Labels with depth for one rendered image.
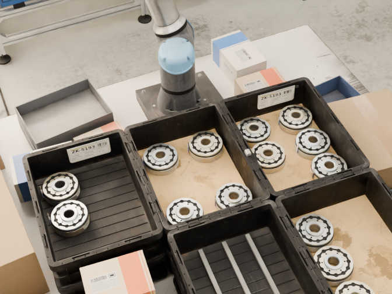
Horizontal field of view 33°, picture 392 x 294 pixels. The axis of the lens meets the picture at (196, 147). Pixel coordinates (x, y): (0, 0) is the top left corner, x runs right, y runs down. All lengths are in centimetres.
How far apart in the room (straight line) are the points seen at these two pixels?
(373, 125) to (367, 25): 186
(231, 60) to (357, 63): 138
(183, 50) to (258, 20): 178
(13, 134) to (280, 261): 105
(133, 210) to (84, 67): 185
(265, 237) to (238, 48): 85
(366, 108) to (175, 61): 62
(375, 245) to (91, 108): 104
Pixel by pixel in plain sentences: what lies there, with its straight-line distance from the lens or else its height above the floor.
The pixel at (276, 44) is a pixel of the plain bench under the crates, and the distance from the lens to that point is 257.
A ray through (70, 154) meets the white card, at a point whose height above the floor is 90.
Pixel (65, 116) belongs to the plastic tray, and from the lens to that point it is 226.
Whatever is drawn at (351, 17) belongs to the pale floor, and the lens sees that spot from 393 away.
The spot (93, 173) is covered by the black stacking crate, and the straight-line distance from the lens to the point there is 197.
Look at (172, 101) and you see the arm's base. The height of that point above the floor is 81.
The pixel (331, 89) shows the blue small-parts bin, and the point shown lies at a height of 72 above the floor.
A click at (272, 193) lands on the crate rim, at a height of 93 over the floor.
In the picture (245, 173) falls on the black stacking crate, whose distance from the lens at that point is 187.
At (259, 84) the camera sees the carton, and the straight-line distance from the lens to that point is 228.
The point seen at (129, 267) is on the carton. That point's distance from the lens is 164.
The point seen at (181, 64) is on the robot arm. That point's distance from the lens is 208.
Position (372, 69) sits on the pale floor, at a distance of 359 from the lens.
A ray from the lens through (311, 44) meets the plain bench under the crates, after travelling 258.
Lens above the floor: 231
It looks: 48 degrees down
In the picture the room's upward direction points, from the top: 3 degrees counter-clockwise
